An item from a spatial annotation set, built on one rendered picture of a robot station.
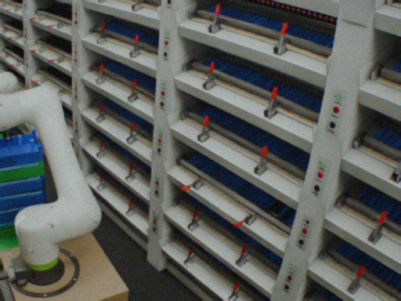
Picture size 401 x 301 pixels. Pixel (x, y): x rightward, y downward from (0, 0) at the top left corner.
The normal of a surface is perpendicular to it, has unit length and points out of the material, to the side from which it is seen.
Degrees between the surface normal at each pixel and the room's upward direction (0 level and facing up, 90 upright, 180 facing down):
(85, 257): 2
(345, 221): 21
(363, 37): 90
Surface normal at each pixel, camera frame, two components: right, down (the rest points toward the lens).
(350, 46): -0.77, 0.26
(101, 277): 0.05, -0.86
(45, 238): 0.58, 0.42
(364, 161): -0.22, -0.72
